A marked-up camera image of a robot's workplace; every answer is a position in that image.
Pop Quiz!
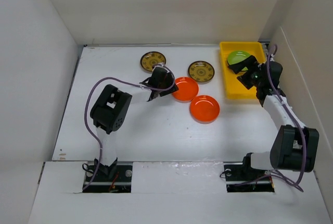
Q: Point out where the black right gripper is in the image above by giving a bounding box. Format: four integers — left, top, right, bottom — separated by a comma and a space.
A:
228, 55, 265, 89

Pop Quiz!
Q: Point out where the green plate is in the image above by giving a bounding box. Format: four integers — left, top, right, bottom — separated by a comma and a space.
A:
227, 51, 251, 72

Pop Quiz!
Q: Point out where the orange plate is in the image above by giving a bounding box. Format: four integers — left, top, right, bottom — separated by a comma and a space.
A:
189, 95, 220, 123
172, 77, 199, 102

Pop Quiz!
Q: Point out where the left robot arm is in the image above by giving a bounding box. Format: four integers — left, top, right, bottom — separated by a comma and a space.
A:
84, 63, 178, 181

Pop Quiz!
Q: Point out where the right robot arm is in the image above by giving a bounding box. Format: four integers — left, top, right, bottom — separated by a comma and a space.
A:
229, 55, 319, 179

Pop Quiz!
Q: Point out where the yellow plastic bin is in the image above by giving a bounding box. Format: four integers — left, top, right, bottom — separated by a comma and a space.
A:
220, 42, 266, 99

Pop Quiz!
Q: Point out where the yellow patterned plate left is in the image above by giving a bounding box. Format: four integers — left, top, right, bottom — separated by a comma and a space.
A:
140, 51, 167, 72

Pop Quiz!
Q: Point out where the yellow patterned plate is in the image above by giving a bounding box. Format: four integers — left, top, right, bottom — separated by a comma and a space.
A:
187, 60, 215, 83
140, 51, 167, 72

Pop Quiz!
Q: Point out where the yellow patterned plate right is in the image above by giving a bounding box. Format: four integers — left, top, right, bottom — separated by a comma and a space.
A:
187, 60, 215, 83

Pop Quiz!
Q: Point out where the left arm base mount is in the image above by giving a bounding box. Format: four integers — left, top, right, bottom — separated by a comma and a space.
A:
82, 159, 133, 193

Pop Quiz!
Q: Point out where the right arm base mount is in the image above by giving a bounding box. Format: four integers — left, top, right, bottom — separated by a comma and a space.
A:
220, 153, 275, 193

